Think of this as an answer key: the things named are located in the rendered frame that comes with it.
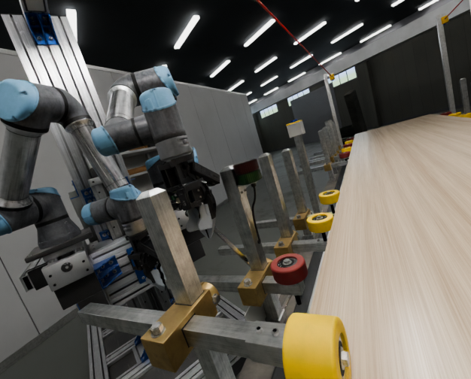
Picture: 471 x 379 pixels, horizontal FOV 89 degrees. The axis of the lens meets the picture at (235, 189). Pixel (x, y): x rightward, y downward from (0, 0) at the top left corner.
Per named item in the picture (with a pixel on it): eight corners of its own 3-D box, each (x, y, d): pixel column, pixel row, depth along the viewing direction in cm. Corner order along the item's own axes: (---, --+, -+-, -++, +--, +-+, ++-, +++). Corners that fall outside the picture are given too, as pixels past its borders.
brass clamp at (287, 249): (275, 261, 80) (271, 247, 79) (286, 242, 91) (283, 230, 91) (293, 261, 77) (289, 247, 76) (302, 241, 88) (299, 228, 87)
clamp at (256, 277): (242, 305, 58) (236, 287, 57) (262, 273, 69) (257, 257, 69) (263, 307, 55) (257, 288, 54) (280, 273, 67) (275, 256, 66)
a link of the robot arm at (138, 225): (150, 213, 77) (129, 224, 70) (156, 226, 78) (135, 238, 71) (135, 216, 81) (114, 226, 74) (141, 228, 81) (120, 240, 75)
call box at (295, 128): (290, 139, 122) (285, 124, 121) (293, 137, 128) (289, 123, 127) (303, 135, 118) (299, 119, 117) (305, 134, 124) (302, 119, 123)
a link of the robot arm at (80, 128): (61, 102, 91) (130, 210, 97) (32, 98, 81) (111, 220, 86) (81, 85, 88) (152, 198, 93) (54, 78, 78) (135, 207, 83)
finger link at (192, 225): (189, 247, 58) (176, 212, 56) (202, 236, 63) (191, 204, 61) (199, 247, 56) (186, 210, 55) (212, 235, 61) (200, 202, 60)
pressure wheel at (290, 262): (278, 313, 55) (264, 270, 53) (287, 291, 62) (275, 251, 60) (313, 317, 51) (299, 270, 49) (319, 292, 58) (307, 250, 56)
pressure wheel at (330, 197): (334, 223, 92) (327, 195, 90) (320, 219, 99) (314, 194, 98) (350, 216, 94) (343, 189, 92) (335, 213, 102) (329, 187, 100)
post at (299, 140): (314, 217, 130) (292, 137, 122) (315, 214, 134) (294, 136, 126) (322, 216, 128) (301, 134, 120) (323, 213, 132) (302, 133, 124)
